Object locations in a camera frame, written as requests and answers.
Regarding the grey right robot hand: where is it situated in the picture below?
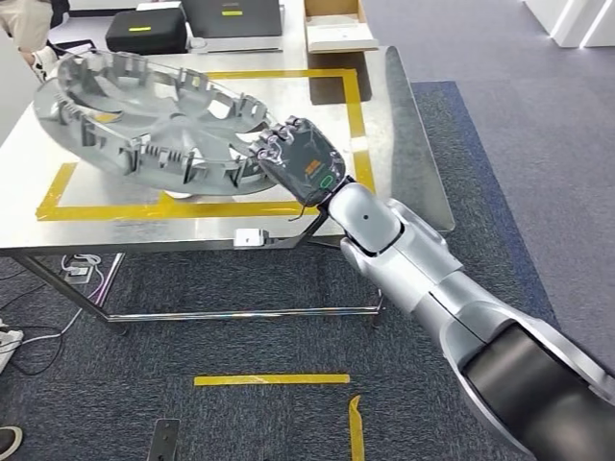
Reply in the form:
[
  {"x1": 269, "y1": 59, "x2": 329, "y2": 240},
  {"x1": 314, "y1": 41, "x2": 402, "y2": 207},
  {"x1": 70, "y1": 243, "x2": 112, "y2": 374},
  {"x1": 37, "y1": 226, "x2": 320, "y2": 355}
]
[{"x1": 249, "y1": 116, "x2": 347, "y2": 208}]

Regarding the grey plastic wheel hubcap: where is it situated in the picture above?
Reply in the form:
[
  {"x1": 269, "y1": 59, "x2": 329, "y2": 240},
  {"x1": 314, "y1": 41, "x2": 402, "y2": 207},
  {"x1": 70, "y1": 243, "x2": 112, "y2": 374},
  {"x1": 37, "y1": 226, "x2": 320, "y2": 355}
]
[{"x1": 32, "y1": 50, "x2": 285, "y2": 199}]

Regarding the stainless steel workbench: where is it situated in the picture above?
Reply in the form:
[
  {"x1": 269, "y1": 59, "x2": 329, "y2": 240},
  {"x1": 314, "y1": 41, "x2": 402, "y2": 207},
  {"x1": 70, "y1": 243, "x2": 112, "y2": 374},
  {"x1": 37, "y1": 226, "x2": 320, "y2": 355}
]
[{"x1": 0, "y1": 44, "x2": 456, "y2": 333}]

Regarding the open cardboard box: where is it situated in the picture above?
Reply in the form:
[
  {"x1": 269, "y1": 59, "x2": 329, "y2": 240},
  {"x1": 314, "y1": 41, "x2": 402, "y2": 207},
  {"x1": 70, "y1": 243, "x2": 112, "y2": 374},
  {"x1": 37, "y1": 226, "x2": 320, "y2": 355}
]
[{"x1": 303, "y1": 0, "x2": 381, "y2": 54}]

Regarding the dark grey case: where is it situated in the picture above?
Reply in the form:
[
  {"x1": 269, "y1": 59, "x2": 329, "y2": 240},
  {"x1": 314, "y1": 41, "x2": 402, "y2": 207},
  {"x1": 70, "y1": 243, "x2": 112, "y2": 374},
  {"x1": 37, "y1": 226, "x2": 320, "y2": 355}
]
[{"x1": 180, "y1": 0, "x2": 283, "y2": 39}]

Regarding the yellow floor tape strip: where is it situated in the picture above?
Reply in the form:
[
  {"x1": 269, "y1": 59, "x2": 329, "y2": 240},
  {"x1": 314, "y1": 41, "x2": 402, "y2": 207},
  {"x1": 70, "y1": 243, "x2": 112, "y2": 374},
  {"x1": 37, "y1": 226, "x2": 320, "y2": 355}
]
[
  {"x1": 193, "y1": 374, "x2": 351, "y2": 388},
  {"x1": 348, "y1": 395, "x2": 366, "y2": 461}
]

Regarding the black carrying case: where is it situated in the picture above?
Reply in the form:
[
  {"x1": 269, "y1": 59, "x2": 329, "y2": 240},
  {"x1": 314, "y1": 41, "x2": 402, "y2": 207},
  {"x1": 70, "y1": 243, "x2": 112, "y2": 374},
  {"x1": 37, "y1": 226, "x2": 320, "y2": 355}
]
[{"x1": 104, "y1": 7, "x2": 190, "y2": 56}]

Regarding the floor socket box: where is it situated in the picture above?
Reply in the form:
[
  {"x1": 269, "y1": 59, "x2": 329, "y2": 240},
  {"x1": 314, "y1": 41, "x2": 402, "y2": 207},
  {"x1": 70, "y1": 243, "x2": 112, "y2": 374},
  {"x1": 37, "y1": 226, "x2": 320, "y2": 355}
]
[{"x1": 61, "y1": 253, "x2": 104, "y2": 285}]

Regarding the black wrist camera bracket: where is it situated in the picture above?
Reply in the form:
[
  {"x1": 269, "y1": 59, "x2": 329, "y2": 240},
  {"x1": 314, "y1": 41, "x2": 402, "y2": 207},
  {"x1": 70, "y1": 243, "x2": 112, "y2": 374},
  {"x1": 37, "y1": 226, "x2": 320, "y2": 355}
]
[{"x1": 266, "y1": 206, "x2": 332, "y2": 251}]

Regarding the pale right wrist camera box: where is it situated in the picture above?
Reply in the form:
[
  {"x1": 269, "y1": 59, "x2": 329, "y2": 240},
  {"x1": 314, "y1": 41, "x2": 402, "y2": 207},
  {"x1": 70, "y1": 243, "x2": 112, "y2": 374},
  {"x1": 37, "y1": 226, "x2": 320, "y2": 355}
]
[{"x1": 233, "y1": 228, "x2": 269, "y2": 250}]

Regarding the grey metal robot bracket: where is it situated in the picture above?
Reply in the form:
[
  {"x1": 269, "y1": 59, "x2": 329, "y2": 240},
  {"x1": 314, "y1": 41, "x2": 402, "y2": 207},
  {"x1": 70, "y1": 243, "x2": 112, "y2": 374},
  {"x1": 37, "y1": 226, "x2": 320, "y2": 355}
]
[{"x1": 147, "y1": 418, "x2": 181, "y2": 461}]

